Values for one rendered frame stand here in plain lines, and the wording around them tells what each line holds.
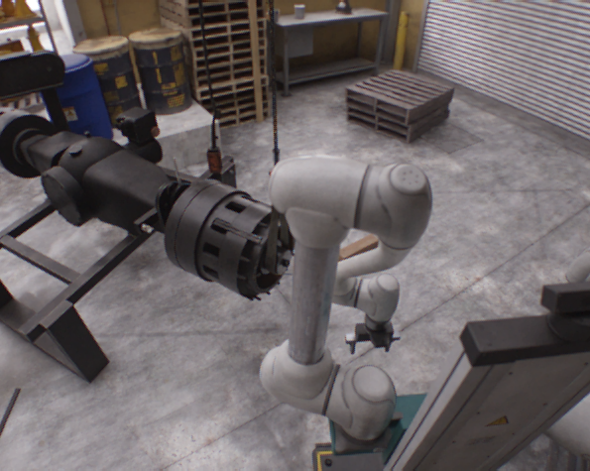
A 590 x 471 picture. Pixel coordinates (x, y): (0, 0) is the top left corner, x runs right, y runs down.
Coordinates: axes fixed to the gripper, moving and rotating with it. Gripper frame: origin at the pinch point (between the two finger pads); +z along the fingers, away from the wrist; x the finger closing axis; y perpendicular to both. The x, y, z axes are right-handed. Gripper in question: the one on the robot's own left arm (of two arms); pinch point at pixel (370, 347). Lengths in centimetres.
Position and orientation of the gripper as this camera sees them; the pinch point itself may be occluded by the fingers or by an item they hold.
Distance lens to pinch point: 149.1
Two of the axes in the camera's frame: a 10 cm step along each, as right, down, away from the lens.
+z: 0.0, 7.5, 6.6
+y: -0.6, -6.6, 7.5
